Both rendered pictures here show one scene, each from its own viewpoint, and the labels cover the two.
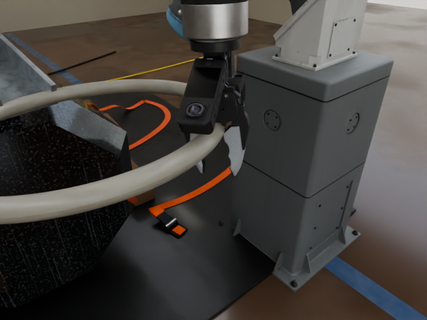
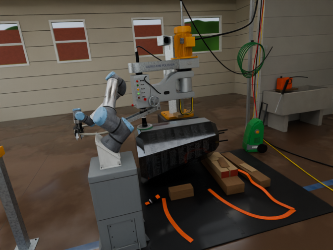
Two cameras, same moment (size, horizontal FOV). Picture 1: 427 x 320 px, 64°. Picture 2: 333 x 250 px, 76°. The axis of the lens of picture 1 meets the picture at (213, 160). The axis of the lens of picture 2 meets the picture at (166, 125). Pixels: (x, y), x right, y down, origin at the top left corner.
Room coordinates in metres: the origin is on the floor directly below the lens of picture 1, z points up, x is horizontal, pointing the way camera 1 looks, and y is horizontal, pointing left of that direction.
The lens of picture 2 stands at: (2.44, -1.71, 1.69)
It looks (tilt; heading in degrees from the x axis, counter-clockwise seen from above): 17 degrees down; 116
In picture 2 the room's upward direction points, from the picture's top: 4 degrees counter-clockwise
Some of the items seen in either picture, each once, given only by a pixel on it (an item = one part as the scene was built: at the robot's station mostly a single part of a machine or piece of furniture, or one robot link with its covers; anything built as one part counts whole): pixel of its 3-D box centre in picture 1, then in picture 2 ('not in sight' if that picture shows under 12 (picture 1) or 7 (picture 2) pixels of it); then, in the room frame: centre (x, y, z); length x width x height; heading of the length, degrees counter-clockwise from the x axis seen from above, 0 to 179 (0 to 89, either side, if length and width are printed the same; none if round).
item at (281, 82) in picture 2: not in sight; (286, 83); (2.88, 3.91, 1.00); 0.50 x 0.22 x 0.33; 40
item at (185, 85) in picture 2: not in sight; (185, 84); (1.40, 1.18, 1.34); 0.19 x 0.19 x 0.20
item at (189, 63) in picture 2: not in sight; (163, 66); (1.19, 0.96, 1.62); 0.96 x 0.25 x 0.17; 47
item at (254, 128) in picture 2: not in sight; (254, 127); (2.31, 2.19, 0.43); 0.35 x 0.35 x 0.87; 24
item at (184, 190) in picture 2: (131, 180); (181, 191); (1.54, 0.45, 0.07); 0.30 x 0.12 x 0.12; 37
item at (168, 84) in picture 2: not in sight; (168, 89); (1.23, 0.98, 1.30); 0.74 x 0.23 x 0.49; 47
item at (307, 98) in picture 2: not in sight; (295, 107); (3.11, 3.82, 0.43); 1.30 x 0.62 x 0.86; 40
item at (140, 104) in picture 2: not in sight; (146, 91); (1.01, 0.76, 1.32); 0.36 x 0.22 x 0.45; 47
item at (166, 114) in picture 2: not in sight; (176, 113); (1.02, 1.71, 0.76); 0.49 x 0.49 x 0.05; 39
